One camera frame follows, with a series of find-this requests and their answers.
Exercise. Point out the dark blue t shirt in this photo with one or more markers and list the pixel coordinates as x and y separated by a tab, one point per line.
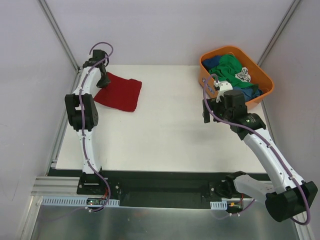
212	62

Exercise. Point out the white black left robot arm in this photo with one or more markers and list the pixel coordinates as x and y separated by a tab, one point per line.
82	113

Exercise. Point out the right grey cable duct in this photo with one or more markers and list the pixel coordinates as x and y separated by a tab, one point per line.
219	205

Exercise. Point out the aluminium frame rail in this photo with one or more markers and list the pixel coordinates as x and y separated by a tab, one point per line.
57	186

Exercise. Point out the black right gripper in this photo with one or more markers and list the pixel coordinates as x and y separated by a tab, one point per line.
207	110

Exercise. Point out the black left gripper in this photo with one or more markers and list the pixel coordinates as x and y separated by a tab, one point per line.
103	81

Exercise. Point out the left grey cable duct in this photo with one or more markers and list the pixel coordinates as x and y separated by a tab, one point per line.
68	201

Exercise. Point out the red t shirt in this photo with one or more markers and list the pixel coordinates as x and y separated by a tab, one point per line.
121	94

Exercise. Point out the green t shirt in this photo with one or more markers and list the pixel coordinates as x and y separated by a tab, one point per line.
232	71

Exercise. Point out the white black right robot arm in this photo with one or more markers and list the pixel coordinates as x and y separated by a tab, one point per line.
289	195

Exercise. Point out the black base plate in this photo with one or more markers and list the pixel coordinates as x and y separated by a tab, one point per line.
161	200

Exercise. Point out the orange plastic bin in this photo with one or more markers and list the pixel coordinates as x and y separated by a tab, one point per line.
258	76

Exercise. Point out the grey cable duct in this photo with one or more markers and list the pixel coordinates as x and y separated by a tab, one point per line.
219	205
68	201

